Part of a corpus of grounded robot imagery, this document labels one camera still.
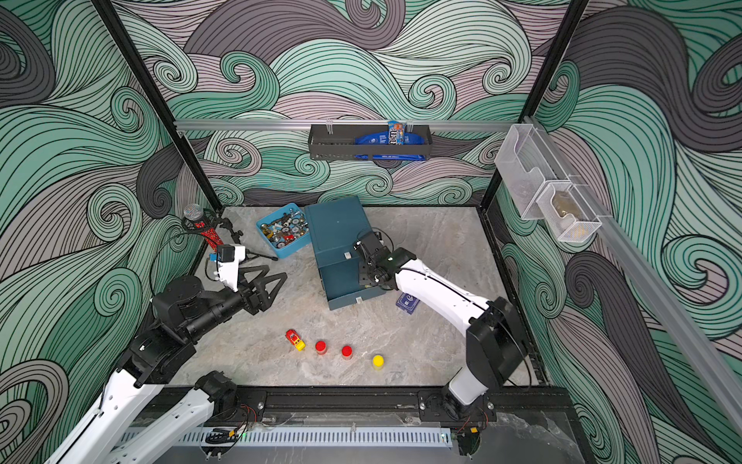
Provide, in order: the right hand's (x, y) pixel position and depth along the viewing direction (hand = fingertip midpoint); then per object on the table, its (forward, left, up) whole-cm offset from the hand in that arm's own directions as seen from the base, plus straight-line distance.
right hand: (373, 272), depth 85 cm
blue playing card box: (-4, -11, -12) cm, 17 cm away
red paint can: (-18, +16, -11) cm, 26 cm away
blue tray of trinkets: (+28, +34, -12) cm, 46 cm away
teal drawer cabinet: (+11, +12, +8) cm, 18 cm away
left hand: (-11, +22, +19) cm, 31 cm away
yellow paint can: (-22, -1, -12) cm, 25 cm away
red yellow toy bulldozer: (-16, +24, -11) cm, 30 cm away
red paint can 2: (-19, +8, -12) cm, 24 cm away
